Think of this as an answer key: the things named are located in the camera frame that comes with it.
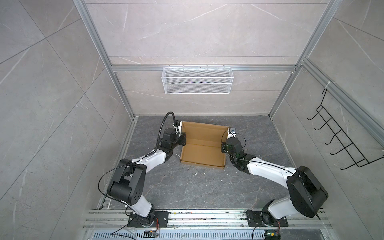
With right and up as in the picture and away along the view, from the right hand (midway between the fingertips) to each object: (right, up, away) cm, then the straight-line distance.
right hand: (225, 137), depth 89 cm
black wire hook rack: (+47, -7, -31) cm, 57 cm away
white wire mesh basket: (-17, +39, +12) cm, 44 cm away
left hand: (-25, +5, +2) cm, 25 cm away
